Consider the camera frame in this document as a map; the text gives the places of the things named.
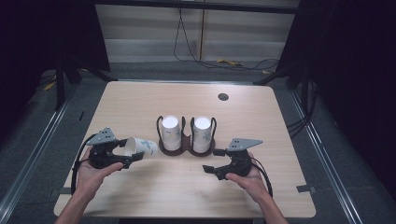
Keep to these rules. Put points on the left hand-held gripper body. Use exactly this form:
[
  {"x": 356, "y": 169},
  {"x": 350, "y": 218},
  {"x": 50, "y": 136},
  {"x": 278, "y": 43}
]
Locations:
[{"x": 102, "y": 155}]

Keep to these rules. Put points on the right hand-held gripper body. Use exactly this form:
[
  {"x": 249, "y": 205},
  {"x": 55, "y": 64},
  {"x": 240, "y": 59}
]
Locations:
[{"x": 238, "y": 165}]

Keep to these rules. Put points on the printed white paper cup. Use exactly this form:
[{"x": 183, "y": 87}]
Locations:
[{"x": 143, "y": 147}]

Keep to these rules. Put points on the brown double cup holder rack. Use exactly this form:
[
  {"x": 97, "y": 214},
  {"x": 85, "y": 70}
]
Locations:
[{"x": 186, "y": 146}]

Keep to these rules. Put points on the stack of white paper cups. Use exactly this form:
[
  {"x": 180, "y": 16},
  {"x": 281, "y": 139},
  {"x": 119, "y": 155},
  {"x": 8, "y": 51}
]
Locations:
[
  {"x": 202, "y": 132},
  {"x": 170, "y": 130}
]

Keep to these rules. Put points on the person's right hand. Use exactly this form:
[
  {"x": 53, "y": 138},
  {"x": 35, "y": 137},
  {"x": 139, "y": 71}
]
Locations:
[{"x": 252, "y": 183}]

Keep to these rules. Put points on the person's left hand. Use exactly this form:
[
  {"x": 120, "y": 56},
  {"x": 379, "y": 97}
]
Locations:
[{"x": 91, "y": 177}]

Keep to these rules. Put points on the grey tape patch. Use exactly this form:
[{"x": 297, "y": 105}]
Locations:
[
  {"x": 64, "y": 190},
  {"x": 305, "y": 188}
]

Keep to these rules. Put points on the round dark table grommet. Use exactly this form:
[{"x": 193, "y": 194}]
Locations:
[{"x": 223, "y": 96}]

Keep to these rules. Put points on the black metal stand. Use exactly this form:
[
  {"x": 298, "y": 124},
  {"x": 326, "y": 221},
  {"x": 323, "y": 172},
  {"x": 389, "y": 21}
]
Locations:
[
  {"x": 303, "y": 87},
  {"x": 59, "y": 84}
]

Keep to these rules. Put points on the small yellow floor scrap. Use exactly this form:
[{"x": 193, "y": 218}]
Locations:
[{"x": 49, "y": 86}]

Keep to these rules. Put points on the yellow scrap on floor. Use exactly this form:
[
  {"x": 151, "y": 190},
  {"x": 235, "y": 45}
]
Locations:
[{"x": 230, "y": 62}]

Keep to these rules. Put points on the dark curtain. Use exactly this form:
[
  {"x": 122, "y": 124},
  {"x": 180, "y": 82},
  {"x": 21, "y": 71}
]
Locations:
[
  {"x": 46, "y": 31},
  {"x": 351, "y": 62}
]

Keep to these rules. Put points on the metal floor rail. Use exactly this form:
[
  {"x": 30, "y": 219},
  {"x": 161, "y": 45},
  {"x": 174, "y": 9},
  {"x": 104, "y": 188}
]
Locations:
[
  {"x": 323, "y": 146},
  {"x": 37, "y": 146}
]

